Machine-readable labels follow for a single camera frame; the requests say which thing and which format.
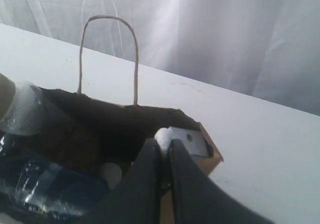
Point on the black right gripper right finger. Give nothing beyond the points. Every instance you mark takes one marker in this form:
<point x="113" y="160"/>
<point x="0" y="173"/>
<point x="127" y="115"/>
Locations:
<point x="197" y="199"/>

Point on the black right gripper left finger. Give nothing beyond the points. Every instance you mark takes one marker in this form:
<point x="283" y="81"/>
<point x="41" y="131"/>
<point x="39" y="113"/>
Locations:
<point x="137" y="198"/>

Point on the white printed snack pouch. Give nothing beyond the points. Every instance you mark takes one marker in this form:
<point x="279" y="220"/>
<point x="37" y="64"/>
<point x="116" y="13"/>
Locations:
<point x="193" y="141"/>

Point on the spaghetti packet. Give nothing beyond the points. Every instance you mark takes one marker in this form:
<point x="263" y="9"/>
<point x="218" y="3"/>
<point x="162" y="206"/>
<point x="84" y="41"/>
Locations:
<point x="34" y="186"/>

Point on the clear nut jar gold lid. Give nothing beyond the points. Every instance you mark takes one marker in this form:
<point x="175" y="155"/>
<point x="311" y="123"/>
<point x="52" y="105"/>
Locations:
<point x="22" y="107"/>

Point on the brown paper shopping bag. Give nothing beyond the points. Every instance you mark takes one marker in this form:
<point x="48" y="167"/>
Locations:
<point x="126" y="128"/>

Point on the white backdrop curtain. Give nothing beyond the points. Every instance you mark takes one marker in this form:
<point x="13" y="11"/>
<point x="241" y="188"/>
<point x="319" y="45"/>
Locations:
<point x="268" y="49"/>

